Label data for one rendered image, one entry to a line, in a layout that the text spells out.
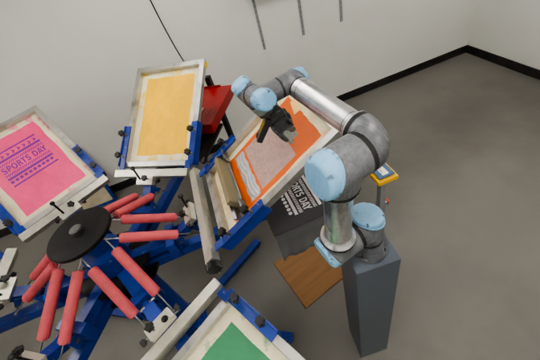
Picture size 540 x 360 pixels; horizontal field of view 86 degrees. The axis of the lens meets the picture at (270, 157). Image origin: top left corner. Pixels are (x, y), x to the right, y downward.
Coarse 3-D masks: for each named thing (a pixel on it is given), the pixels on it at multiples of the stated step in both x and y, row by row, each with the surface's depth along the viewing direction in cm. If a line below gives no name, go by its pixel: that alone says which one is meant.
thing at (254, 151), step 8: (288, 96) 157; (280, 104) 160; (288, 104) 154; (288, 112) 151; (296, 120) 145; (272, 136) 152; (248, 144) 165; (256, 144) 160; (264, 144) 154; (272, 144) 150; (240, 152) 168; (248, 152) 162; (256, 152) 156; (264, 152) 151; (232, 160) 170; (248, 160) 159; (256, 160) 153; (232, 168) 166; (240, 176) 157
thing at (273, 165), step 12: (300, 120) 142; (300, 132) 139; (312, 132) 133; (276, 144) 147; (288, 144) 141; (300, 144) 135; (312, 144) 129; (264, 156) 150; (276, 156) 143; (288, 156) 137; (300, 156) 132; (252, 168) 153; (264, 168) 146; (276, 168) 139; (288, 168) 133; (264, 180) 142; (276, 180) 136; (240, 192) 151; (264, 192) 138; (252, 204) 140
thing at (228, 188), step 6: (216, 162) 160; (222, 162) 162; (216, 168) 158; (222, 168) 157; (222, 174) 151; (228, 174) 156; (222, 180) 149; (228, 180) 151; (222, 186) 146; (228, 186) 146; (234, 186) 149; (228, 192) 141; (234, 192) 145; (228, 198) 138; (234, 198) 140; (228, 204) 138; (234, 204) 139
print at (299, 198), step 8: (304, 176) 185; (296, 184) 181; (304, 184) 180; (288, 192) 178; (296, 192) 176; (304, 192) 175; (312, 192) 174; (288, 200) 173; (296, 200) 172; (304, 200) 171; (312, 200) 169; (320, 200) 168; (288, 208) 169; (296, 208) 168; (304, 208) 166
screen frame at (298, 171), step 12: (252, 120) 166; (240, 132) 170; (336, 132) 118; (324, 144) 120; (300, 168) 123; (288, 180) 125; (216, 192) 164; (276, 192) 127; (216, 204) 156; (264, 204) 129; (216, 216) 151; (228, 228) 145
